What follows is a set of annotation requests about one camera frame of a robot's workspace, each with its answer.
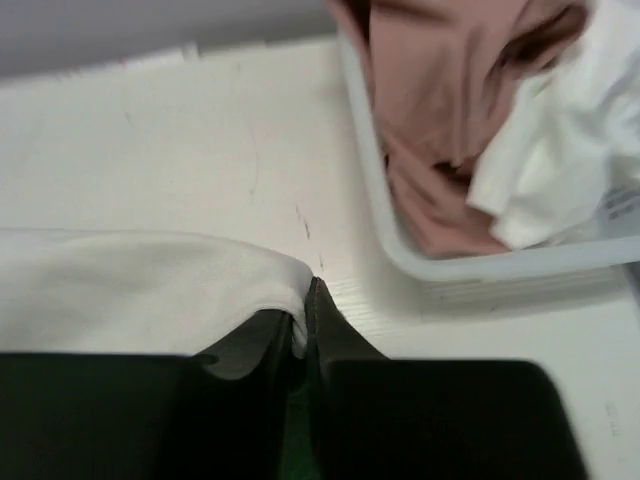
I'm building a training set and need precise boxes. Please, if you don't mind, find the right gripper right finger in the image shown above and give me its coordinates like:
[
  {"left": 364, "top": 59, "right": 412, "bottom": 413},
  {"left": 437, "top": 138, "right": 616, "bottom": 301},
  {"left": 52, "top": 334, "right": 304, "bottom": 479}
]
[{"left": 305, "top": 278, "right": 588, "bottom": 479}]

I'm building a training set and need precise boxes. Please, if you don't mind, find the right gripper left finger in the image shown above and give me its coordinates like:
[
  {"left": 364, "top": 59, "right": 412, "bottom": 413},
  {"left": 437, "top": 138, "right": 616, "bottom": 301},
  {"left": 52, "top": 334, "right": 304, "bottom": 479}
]
[{"left": 1, "top": 310, "right": 292, "bottom": 479}]

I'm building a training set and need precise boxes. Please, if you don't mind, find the white green Charlie Brown t-shirt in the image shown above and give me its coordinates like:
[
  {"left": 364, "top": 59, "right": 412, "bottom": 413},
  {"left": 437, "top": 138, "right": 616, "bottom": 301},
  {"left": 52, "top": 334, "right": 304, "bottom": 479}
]
[{"left": 1, "top": 229, "right": 313, "bottom": 356}]

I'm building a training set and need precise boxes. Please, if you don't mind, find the pink t-shirt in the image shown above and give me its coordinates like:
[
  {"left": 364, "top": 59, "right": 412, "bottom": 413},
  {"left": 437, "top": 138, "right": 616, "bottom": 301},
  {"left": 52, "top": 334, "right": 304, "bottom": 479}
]
[{"left": 329, "top": 1, "right": 587, "bottom": 256}]

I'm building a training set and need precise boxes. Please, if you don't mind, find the white plastic laundry basket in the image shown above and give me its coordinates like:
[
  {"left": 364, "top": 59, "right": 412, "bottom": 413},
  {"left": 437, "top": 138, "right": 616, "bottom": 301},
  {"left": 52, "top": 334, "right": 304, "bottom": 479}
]
[{"left": 334, "top": 34, "right": 640, "bottom": 321}]

